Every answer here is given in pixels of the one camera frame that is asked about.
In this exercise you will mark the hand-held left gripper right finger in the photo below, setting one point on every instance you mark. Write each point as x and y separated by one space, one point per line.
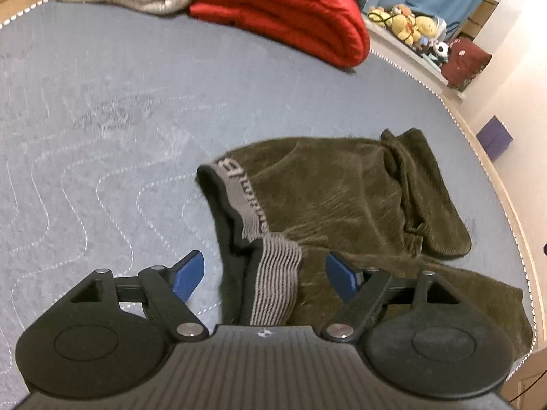
339 275

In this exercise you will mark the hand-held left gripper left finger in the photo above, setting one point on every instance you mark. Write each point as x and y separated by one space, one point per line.
188 275

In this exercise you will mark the grey quilted mattress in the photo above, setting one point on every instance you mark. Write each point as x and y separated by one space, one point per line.
107 94

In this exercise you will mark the purple foam block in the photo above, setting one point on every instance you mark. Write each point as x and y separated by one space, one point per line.
493 139

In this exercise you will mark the white window sill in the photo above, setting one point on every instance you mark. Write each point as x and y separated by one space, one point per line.
410 57

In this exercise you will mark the panda plush toy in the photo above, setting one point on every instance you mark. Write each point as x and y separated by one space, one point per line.
440 51

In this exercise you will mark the dark red cushion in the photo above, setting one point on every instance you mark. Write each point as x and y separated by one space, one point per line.
463 62

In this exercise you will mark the yellow plush toy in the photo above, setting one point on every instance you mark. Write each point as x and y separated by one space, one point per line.
410 23

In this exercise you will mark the red puffy quilt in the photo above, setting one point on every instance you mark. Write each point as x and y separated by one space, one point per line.
290 13

